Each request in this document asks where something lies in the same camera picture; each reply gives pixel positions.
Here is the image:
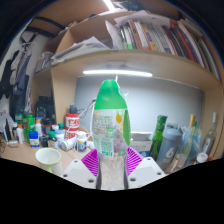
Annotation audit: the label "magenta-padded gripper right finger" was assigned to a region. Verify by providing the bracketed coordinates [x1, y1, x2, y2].
[125, 146, 167, 190]

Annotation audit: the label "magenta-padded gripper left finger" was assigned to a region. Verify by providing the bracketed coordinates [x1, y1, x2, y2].
[62, 148, 101, 190]

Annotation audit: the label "clear bottle with green cap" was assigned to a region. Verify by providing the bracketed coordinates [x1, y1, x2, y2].
[91, 79, 132, 191]

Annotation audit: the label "white and blue carton box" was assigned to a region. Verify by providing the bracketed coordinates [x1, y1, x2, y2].
[129, 131, 154, 158]

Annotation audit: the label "white pill bottle blue label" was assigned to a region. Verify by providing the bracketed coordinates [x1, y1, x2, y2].
[76, 130, 88, 153]

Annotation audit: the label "white lying pill bottle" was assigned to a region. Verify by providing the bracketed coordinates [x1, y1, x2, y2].
[61, 137, 78, 152]

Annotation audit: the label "dark green glass bottle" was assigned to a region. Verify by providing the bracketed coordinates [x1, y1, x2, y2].
[148, 114, 169, 162]

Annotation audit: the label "red and white canister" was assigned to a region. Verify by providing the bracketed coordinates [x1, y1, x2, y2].
[64, 113, 81, 140]

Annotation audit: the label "yellow-capped clear bottle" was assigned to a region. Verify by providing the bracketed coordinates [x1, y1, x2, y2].
[173, 114, 198, 173]

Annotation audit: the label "small white and blue bottle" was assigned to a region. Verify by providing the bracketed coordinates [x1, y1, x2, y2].
[28, 130, 41, 149]

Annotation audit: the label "brown pill bottle white cap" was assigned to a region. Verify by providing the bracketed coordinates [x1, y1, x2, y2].
[196, 152, 210, 164]

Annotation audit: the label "green plastic container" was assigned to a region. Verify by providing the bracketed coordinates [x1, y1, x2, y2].
[22, 113, 36, 143]

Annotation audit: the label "clear glass bottle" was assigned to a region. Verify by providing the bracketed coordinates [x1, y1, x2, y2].
[201, 111, 218, 158]

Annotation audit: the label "black box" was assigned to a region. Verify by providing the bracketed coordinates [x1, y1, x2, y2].
[34, 96, 56, 118]

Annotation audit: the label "white strip light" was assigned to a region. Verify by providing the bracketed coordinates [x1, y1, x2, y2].
[82, 69, 154, 78]

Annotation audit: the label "wooden shelf unit with books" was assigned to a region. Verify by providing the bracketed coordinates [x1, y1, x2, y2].
[29, 0, 224, 160]

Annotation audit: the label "dark hanging clothes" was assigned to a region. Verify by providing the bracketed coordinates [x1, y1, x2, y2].
[0, 33, 36, 113]

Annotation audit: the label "white mug with green handle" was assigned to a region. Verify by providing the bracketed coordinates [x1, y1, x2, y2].
[34, 147, 64, 176]

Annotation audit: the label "white cable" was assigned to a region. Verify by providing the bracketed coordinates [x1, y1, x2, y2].
[77, 98, 98, 136]

